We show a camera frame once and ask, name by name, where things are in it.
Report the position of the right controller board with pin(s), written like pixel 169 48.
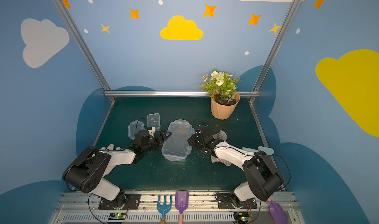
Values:
pixel 241 218

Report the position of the controller board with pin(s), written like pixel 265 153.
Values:
pixel 241 218
pixel 117 216

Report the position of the small clear lunch box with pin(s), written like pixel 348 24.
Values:
pixel 153 120

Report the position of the mint green small trowel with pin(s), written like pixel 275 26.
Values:
pixel 268 151

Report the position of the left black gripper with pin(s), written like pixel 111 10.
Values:
pixel 158 136

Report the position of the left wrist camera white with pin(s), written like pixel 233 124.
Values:
pixel 151 130

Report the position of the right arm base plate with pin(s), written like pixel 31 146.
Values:
pixel 230 201

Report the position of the aluminium frame rail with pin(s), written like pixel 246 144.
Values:
pixel 184 94

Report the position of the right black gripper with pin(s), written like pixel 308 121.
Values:
pixel 197 139

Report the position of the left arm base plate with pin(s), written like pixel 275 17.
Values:
pixel 131 201

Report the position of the grey striped cloth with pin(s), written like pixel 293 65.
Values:
pixel 223 137

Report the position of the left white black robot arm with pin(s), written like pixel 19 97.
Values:
pixel 88 170

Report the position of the teal garden rake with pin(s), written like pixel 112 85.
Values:
pixel 165 207

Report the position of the white work glove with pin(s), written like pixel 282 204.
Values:
pixel 111 147

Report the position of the purple garden shovel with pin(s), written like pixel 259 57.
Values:
pixel 181 203

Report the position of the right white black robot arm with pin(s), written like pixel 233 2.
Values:
pixel 263 178

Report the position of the green artificial plant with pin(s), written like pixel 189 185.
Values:
pixel 221 86

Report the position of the small lunch box lid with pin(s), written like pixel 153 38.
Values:
pixel 134 128

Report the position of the left controller board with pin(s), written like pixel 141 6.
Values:
pixel 117 216

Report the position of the purple scoop pink handle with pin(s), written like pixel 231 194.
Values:
pixel 277 212

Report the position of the large lunch box lid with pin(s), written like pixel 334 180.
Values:
pixel 177 138

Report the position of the terracotta flower pot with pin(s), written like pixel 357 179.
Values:
pixel 223 112

